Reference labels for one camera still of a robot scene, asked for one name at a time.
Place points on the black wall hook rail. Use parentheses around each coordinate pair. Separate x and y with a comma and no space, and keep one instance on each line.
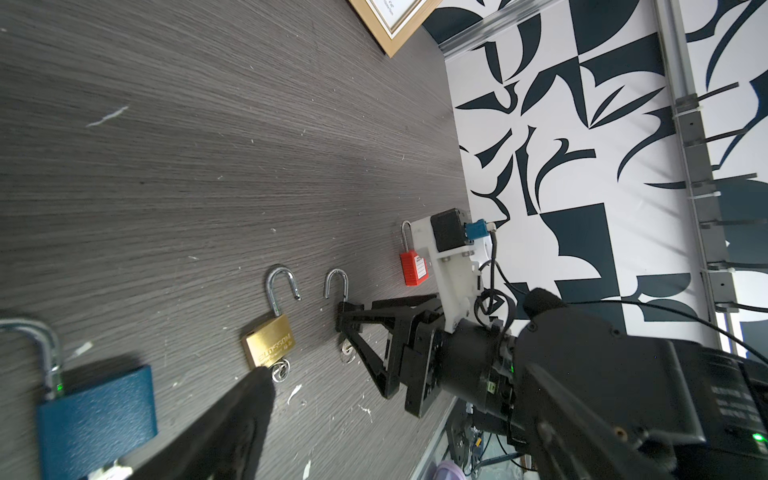
(704,191)

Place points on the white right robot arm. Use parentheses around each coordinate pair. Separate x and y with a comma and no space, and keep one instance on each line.
(581,398)

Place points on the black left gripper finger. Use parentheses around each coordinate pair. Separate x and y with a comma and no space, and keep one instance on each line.
(224,443)

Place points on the blue padlock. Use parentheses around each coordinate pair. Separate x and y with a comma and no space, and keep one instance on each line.
(81,432)

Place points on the purple hourglass timer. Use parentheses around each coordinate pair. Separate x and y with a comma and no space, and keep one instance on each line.
(448,470)

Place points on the black padlock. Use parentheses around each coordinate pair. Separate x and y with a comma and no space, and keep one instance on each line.
(347,351)

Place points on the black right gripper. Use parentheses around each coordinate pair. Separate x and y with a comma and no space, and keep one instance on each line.
(438,354)

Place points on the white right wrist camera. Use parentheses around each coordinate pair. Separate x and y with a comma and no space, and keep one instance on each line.
(454,261)

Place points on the brass padlock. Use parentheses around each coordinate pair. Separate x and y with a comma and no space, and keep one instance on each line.
(269,343)

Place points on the wooden picture frame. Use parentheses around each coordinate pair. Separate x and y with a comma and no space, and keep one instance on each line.
(393,22)

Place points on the red padlock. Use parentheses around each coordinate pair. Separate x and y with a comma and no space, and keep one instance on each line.
(414,266)

